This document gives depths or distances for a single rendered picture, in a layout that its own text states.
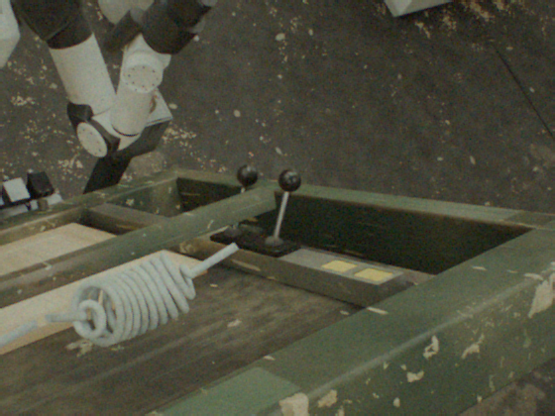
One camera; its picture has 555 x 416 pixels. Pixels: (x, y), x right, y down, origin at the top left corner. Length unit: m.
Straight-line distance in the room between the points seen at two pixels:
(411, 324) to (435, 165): 2.88
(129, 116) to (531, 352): 0.96
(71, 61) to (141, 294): 0.95
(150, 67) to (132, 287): 0.76
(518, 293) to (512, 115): 3.26
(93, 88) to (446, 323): 1.03
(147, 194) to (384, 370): 1.26
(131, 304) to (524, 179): 3.31
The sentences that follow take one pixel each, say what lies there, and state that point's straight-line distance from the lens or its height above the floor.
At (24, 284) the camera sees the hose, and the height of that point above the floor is 1.96.
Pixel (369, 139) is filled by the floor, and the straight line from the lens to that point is 3.53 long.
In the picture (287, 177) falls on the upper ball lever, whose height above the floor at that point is 1.55.
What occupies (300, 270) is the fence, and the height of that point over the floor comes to 1.56.
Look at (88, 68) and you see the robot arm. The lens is 1.64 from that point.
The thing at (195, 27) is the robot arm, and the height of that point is 1.50.
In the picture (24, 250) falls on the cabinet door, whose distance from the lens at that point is 1.74.
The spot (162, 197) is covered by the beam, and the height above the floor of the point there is 0.89.
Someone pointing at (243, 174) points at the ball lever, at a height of 1.45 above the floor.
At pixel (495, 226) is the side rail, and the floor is 1.70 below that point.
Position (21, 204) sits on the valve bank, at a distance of 2.03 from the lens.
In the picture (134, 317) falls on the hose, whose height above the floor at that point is 1.88.
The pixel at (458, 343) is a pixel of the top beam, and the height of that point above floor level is 1.93.
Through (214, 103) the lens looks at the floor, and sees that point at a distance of 3.28.
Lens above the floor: 2.55
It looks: 58 degrees down
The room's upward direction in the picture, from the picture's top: 44 degrees clockwise
